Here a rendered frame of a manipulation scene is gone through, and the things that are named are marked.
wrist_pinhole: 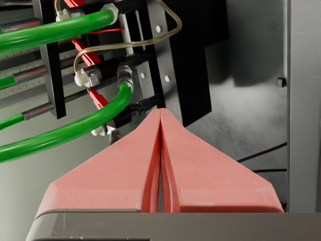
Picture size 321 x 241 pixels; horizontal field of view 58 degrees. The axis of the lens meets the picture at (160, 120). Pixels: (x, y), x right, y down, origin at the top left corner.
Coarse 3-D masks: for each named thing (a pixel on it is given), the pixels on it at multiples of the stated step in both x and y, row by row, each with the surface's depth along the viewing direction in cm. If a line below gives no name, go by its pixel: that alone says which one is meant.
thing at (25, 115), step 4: (24, 112) 56; (16, 116) 55; (20, 116) 55; (24, 116) 55; (28, 116) 56; (4, 120) 54; (8, 120) 54; (12, 120) 54; (16, 120) 55; (20, 120) 55; (24, 120) 56; (0, 124) 53; (4, 124) 53; (8, 124) 54; (12, 124) 54; (0, 128) 53; (4, 128) 54
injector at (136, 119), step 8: (152, 96) 51; (160, 96) 51; (136, 104) 48; (144, 104) 49; (152, 104) 50; (120, 112) 46; (128, 112) 46; (136, 112) 46; (112, 120) 44; (120, 120) 45; (128, 120) 46; (136, 120) 45; (104, 128) 44
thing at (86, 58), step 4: (76, 44) 44; (80, 44) 44; (84, 44) 45; (76, 48) 45; (80, 48) 44; (84, 48) 44; (88, 52) 43; (92, 52) 44; (84, 56) 43; (88, 56) 43; (92, 56) 43; (96, 56) 43; (84, 60) 44; (88, 60) 43; (92, 60) 43; (96, 60) 43; (100, 60) 43; (88, 64) 43; (92, 64) 43
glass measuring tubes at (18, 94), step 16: (32, 48) 61; (64, 48) 63; (0, 64) 56; (16, 64) 58; (32, 64) 62; (80, 64) 69; (32, 80) 62; (64, 80) 65; (0, 96) 59; (16, 96) 59; (32, 96) 61
